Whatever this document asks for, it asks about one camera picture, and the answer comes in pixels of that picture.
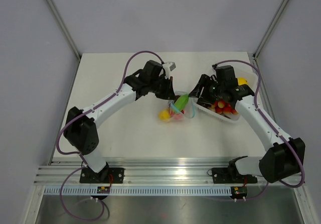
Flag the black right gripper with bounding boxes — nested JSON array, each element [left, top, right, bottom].
[[189, 74, 225, 105]]

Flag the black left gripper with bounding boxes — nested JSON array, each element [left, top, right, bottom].
[[149, 75, 176, 100]]

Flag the green fruit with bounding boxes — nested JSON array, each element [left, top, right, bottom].
[[174, 94, 189, 111]]

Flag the yellow bell pepper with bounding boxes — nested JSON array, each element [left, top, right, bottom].
[[158, 109, 171, 121]]

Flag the clear zip bag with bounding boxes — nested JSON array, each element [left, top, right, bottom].
[[158, 91, 196, 122]]

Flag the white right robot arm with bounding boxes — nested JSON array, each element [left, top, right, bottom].
[[189, 64, 305, 185]]

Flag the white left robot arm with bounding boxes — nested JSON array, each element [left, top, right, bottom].
[[63, 60, 176, 183]]

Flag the yellow lemon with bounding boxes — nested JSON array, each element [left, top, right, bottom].
[[237, 77, 249, 85]]

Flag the right controller board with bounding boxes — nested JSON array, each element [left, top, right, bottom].
[[231, 186, 248, 199]]

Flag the controller board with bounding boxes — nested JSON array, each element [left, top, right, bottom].
[[231, 186, 248, 199], [97, 186, 110, 194]]

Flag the left controller board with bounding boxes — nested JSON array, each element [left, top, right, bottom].
[[97, 186, 110, 194]]

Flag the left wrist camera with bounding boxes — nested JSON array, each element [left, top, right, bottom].
[[163, 62, 176, 72]]

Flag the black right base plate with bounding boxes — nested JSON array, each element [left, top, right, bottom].
[[207, 167, 258, 184]]

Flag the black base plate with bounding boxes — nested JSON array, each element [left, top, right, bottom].
[[207, 167, 258, 184], [79, 167, 125, 184]]

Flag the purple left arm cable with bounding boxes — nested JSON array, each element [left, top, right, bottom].
[[56, 50, 165, 221]]

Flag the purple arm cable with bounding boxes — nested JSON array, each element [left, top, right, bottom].
[[56, 50, 165, 221], [212, 60, 306, 202]]

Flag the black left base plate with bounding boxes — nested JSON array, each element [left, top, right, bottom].
[[79, 167, 125, 184]]

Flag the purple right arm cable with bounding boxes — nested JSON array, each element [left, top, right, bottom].
[[212, 60, 306, 202]]

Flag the white slotted cable duct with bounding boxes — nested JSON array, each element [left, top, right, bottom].
[[44, 185, 232, 196]]

